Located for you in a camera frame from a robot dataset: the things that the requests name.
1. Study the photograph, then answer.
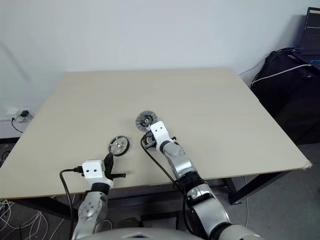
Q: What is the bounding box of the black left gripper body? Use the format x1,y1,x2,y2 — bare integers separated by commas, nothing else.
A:
101,159,115,180

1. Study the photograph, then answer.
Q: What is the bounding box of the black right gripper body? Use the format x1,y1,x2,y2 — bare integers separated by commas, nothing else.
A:
141,133,157,150

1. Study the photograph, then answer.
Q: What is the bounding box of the black rimmed spoked rotor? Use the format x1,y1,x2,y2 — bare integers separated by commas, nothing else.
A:
108,135,131,158

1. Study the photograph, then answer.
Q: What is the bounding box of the dark rounded shape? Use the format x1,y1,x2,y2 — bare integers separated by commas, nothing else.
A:
117,216,141,227

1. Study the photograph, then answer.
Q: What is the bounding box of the black bag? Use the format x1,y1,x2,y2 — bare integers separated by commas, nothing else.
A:
249,47,320,145

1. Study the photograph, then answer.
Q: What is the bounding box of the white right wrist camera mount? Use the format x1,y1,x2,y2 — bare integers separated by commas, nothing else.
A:
149,121,175,152

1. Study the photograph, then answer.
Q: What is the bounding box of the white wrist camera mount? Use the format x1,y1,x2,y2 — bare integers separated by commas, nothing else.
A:
81,159,114,187
149,121,175,152

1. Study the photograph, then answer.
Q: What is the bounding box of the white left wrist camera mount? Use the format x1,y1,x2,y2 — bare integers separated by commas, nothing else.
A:
81,159,114,187

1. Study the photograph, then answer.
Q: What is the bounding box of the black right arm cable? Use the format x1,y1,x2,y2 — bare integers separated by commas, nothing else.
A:
140,136,195,233

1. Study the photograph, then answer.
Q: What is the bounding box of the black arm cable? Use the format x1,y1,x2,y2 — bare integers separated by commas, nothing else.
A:
140,136,195,233
59,165,85,227

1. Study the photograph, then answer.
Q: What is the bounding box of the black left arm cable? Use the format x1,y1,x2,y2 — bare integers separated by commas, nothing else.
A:
59,165,85,227

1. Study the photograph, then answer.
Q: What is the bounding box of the wall power outlet plug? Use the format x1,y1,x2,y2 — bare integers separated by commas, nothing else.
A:
5,107,35,123

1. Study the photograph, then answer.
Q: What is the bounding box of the black metal table frame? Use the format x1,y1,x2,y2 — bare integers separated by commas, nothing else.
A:
0,171,298,221

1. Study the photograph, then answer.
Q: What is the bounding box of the black power strip cable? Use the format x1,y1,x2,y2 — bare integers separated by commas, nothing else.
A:
10,115,26,133

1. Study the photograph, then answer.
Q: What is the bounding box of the white floor cable tangle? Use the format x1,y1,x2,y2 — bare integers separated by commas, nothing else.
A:
0,197,51,240

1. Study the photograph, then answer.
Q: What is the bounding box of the thin white hanging cable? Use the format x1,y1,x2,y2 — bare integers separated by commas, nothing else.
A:
243,176,250,227

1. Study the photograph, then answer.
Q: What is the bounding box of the white cable over bag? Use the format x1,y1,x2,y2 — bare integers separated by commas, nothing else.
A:
250,63,313,86

